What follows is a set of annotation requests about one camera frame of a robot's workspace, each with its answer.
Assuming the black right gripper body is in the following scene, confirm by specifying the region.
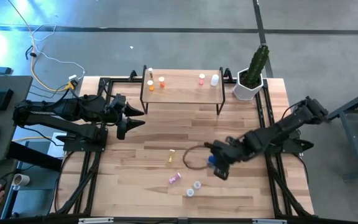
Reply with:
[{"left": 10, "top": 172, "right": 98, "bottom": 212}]
[{"left": 211, "top": 135, "right": 251, "bottom": 166}]

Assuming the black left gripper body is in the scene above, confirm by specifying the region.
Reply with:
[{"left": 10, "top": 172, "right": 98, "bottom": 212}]
[{"left": 103, "top": 104, "right": 126, "bottom": 124}]

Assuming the white planter pot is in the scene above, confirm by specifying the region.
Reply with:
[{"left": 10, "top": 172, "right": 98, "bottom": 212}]
[{"left": 232, "top": 67, "right": 264, "bottom": 102}]

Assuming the white sheet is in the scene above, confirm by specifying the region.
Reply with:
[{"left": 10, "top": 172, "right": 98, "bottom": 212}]
[{"left": 47, "top": 132, "right": 65, "bottom": 158}]

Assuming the green cactus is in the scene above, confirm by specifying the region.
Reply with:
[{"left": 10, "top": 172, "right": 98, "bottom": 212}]
[{"left": 244, "top": 44, "right": 270, "bottom": 88}]

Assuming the black desk beam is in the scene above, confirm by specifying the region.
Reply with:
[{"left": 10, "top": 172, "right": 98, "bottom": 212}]
[{"left": 6, "top": 141, "right": 63, "bottom": 172}]

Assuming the grey desk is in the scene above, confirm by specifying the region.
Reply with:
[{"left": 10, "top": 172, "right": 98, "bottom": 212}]
[{"left": 0, "top": 74, "right": 34, "bottom": 164}]

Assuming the white cup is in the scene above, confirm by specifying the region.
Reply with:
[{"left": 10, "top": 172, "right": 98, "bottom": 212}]
[{"left": 12, "top": 173, "right": 30, "bottom": 191}]

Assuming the grey metal stand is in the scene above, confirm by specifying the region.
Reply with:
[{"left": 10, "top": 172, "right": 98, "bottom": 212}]
[{"left": 326, "top": 85, "right": 358, "bottom": 183}]

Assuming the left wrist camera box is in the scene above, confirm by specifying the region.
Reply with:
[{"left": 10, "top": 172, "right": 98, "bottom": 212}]
[{"left": 112, "top": 94, "right": 127, "bottom": 109}]

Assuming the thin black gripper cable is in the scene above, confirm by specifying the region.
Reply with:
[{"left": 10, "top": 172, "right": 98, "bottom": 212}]
[{"left": 182, "top": 144, "right": 213, "bottom": 171}]

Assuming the wooden shelf black metal frame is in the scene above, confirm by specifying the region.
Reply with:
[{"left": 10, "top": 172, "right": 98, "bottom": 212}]
[{"left": 139, "top": 64, "right": 226, "bottom": 116}]

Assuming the silver bracket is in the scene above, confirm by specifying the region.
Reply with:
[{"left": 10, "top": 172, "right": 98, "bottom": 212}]
[
  {"left": 78, "top": 217, "right": 114, "bottom": 224},
  {"left": 252, "top": 218, "right": 288, "bottom": 224}
]

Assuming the white cable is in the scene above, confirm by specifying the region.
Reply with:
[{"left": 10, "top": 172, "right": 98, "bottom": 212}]
[{"left": 29, "top": 23, "right": 86, "bottom": 82}]

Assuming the yellow cable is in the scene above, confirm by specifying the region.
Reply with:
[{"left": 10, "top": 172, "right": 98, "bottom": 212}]
[{"left": 7, "top": 0, "right": 74, "bottom": 93}]

